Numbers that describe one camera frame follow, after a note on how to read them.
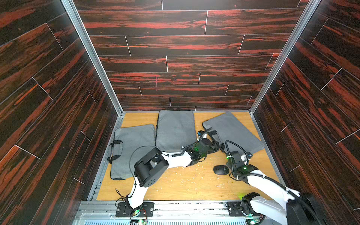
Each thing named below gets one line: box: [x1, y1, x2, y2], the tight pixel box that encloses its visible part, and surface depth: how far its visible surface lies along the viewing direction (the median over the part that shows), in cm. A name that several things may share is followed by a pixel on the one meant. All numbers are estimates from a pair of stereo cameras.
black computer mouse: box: [213, 165, 230, 175], surface depth 88 cm
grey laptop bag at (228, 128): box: [202, 111, 265, 154], surface depth 107 cm
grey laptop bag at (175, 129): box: [155, 110, 197, 153], surface depth 110 cm
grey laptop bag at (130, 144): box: [107, 124, 156, 180], surface depth 100 cm
